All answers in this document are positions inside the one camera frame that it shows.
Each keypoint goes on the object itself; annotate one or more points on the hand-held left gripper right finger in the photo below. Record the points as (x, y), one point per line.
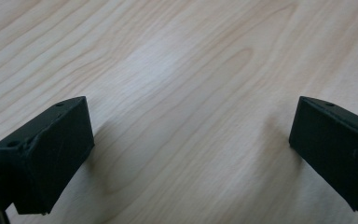
(335, 149)

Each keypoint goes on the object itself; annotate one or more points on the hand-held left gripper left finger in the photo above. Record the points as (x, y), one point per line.
(48, 155)

